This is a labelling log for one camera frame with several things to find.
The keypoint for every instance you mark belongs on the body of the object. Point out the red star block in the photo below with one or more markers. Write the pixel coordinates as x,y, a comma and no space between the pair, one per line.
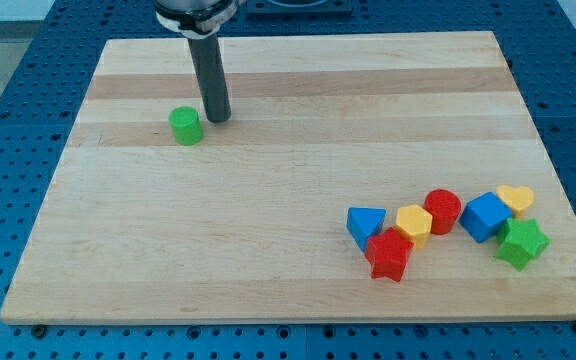
388,254

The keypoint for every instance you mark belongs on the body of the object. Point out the wooden board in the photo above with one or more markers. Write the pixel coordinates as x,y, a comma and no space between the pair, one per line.
249,225

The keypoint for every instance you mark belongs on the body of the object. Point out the green star block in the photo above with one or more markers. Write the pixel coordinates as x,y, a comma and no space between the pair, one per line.
520,241

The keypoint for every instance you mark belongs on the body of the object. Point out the yellow hexagon block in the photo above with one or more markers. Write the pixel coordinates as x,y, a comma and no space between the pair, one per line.
414,223

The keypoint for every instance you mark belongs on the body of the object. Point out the yellow heart block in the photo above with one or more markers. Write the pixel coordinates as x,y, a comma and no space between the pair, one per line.
517,199

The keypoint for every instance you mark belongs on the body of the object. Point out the red cylinder block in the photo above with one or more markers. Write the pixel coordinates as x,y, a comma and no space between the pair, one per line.
445,208

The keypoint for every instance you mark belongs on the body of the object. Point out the dark square base plate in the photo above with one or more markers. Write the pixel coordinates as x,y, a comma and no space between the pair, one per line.
299,7

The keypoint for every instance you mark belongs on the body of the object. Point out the green cylinder block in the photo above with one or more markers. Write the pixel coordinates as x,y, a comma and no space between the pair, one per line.
185,125

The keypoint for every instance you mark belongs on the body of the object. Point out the blue triangle block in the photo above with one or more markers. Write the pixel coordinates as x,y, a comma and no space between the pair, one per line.
363,223

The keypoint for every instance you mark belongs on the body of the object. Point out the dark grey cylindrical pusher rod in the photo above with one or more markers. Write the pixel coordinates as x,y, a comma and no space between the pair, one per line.
208,66

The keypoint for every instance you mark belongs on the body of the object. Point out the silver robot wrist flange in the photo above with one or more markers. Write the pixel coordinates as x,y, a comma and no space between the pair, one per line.
195,19

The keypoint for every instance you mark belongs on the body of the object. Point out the blue cube block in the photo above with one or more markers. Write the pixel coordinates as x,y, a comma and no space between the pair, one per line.
484,216

